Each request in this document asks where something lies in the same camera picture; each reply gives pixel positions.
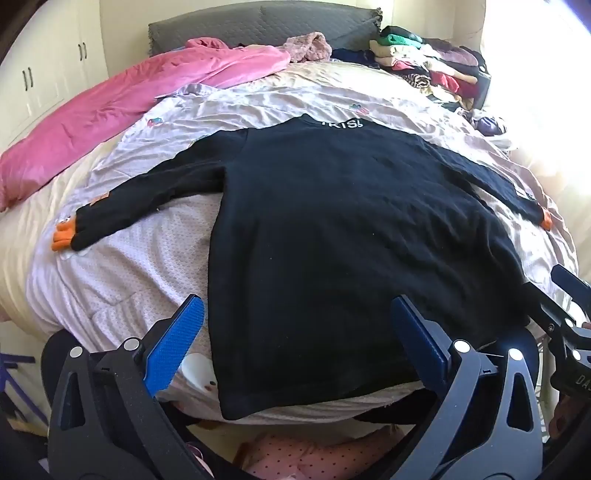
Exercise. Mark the grey quilted headboard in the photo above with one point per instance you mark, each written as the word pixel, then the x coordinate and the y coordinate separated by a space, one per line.
pixel 258 23

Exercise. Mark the person's right hand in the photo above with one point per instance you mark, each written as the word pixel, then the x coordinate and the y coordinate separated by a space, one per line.
pixel 559 422

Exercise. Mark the cream bed sheet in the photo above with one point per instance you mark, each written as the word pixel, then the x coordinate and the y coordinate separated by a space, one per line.
pixel 37 230

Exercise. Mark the purple garment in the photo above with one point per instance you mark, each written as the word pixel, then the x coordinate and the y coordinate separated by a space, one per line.
pixel 489 125

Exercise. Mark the pink fuzzy garment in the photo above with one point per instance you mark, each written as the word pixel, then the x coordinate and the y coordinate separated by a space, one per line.
pixel 311 48

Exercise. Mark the navy garment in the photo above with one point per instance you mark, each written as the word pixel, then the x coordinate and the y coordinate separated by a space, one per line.
pixel 353 55

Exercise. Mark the blue metal rack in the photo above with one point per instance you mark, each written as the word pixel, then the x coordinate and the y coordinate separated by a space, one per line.
pixel 18 392

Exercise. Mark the pile of folded clothes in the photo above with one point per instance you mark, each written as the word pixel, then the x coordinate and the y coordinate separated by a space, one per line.
pixel 429 64

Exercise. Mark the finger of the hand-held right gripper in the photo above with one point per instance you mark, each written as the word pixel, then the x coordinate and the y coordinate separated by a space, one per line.
pixel 570 282
pixel 549 316

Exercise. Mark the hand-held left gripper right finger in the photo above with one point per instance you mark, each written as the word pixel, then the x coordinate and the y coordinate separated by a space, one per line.
pixel 415 327

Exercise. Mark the white wardrobe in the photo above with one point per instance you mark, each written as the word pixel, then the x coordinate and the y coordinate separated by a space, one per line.
pixel 41 69

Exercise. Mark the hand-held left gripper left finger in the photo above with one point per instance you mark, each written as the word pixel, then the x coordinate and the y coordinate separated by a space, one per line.
pixel 184 323

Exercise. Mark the lilac strawberry print blanket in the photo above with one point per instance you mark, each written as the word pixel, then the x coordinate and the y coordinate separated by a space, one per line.
pixel 152 258

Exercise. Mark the pink duvet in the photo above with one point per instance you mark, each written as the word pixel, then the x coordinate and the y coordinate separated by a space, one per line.
pixel 101 115

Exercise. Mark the pink dotted cloth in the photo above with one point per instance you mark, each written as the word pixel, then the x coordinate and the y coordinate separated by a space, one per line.
pixel 318 454

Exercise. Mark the black sweater with orange cuffs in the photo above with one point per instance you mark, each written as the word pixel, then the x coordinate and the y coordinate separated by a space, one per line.
pixel 341 240

